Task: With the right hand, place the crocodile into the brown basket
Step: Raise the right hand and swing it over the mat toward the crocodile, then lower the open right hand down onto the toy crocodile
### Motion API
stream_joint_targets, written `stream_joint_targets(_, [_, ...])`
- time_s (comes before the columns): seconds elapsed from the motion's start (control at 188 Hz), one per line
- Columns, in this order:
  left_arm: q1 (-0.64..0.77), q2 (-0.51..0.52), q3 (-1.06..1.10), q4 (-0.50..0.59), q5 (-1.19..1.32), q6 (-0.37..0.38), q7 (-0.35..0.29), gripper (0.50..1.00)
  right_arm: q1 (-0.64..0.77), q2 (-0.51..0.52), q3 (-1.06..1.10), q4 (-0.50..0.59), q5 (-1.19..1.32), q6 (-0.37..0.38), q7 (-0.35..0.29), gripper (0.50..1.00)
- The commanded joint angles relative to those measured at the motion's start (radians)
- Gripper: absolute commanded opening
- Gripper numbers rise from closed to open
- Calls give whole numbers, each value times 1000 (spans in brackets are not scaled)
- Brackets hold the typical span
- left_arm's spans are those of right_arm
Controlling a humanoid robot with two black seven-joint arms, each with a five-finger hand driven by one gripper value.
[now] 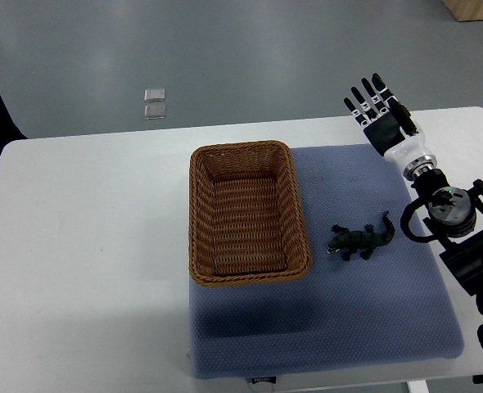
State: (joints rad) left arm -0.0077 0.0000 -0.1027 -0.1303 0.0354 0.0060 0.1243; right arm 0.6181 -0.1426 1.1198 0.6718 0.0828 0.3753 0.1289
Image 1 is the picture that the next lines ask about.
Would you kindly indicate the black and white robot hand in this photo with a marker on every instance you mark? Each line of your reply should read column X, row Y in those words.
column 388, row 126

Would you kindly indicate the dark toy crocodile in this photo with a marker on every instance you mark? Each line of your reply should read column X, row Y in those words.
column 366, row 241

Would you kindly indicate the brown wicker basket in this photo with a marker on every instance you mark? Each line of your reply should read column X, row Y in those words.
column 246, row 219

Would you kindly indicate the wooden box corner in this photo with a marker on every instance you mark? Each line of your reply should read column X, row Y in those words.
column 465, row 10

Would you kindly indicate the blue-grey foam mat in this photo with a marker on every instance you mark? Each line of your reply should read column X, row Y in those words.
column 391, row 308

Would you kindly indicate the upper metal floor plate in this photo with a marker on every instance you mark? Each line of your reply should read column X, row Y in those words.
column 154, row 95

